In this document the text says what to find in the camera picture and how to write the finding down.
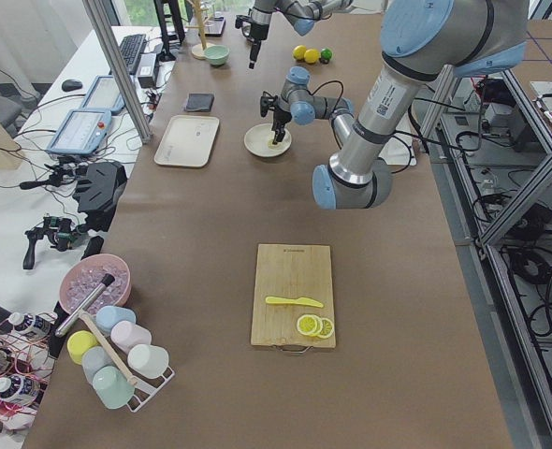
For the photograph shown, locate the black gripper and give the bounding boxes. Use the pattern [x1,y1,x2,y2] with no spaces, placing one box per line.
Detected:
[260,92,291,143]
[235,13,271,69]

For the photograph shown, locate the cream round plate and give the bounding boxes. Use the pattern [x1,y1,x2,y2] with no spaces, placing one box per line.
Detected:
[243,123,292,158]

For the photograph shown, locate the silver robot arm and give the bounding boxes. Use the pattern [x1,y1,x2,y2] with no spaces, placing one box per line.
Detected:
[235,0,353,69]
[260,1,529,210]

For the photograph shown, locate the cream rectangular tray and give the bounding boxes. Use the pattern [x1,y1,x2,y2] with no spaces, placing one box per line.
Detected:
[153,115,220,168]

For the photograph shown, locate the mint green bowl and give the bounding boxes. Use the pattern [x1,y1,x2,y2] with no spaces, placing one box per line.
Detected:
[204,45,230,66]

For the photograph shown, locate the yellow lemon far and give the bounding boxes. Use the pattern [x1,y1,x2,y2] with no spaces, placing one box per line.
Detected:
[292,45,307,61]

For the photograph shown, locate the yellow lemon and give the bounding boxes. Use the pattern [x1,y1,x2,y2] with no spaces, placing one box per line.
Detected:
[292,45,307,61]
[303,48,321,65]

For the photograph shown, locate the yellow lemon near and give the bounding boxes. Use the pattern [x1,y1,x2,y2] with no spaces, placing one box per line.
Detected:
[303,48,321,65]

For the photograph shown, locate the wooden cup tree stand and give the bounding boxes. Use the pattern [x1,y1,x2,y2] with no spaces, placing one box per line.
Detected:
[187,0,212,61]

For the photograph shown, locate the green lime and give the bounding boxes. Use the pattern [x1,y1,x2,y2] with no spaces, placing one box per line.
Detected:
[319,48,333,64]

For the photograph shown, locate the grey folded cloth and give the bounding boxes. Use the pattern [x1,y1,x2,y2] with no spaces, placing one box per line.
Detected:
[183,93,214,112]

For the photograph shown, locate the black keyboard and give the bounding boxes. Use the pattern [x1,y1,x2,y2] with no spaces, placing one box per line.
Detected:
[119,34,147,75]

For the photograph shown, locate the bamboo cutting board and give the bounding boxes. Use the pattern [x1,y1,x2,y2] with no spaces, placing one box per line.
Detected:
[250,243,337,353]

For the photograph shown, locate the blue teach pendant far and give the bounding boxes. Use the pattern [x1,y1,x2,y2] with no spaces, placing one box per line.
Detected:
[80,75,124,115]

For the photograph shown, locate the blue teach pendant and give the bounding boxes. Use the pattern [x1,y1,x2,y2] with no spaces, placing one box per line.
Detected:
[80,75,124,115]
[46,109,112,156]

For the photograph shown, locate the yellow plastic knife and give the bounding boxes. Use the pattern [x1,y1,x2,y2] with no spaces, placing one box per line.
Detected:
[265,296,324,309]

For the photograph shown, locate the blue teach pendant near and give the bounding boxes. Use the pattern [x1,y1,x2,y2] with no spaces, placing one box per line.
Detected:
[46,109,112,156]

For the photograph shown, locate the black computer mouse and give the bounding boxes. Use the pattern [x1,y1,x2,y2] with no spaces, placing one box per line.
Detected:
[61,79,83,92]

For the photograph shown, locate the black device housing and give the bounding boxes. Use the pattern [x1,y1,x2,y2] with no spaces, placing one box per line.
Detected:
[72,161,127,231]

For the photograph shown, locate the lemon slices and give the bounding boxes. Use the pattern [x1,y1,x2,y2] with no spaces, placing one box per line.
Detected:
[296,314,335,340]

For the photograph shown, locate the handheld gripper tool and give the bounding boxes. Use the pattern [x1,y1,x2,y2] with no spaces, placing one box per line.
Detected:
[22,215,89,270]

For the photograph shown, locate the pink bowl of ice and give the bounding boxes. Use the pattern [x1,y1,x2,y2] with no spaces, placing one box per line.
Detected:
[59,253,131,314]

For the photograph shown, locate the blue plastic cup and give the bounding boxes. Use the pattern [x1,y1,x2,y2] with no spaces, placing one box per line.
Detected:
[95,306,137,333]

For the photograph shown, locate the pink plastic cup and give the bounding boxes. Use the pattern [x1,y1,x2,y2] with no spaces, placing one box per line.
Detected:
[110,320,152,354]

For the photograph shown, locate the white plastic cup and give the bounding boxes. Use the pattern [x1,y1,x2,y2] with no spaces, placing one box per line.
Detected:
[127,344,169,379]

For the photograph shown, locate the yellow plastic cup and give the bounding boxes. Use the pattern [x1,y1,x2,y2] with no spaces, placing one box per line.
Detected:
[66,330,99,365]

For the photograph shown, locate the grey plastic cup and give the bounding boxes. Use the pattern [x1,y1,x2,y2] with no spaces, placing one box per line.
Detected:
[81,346,113,384]

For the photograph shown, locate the mint green plastic cup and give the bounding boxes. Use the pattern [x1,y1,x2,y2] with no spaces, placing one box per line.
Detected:
[92,366,135,410]

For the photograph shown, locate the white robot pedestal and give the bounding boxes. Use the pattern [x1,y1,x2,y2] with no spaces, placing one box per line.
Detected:
[380,115,417,167]

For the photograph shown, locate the aluminium frame post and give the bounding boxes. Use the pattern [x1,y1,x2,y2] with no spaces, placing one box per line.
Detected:
[82,0,152,144]

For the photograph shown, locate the white wire cup rack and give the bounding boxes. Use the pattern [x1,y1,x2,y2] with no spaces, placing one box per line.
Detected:
[126,367,176,413]

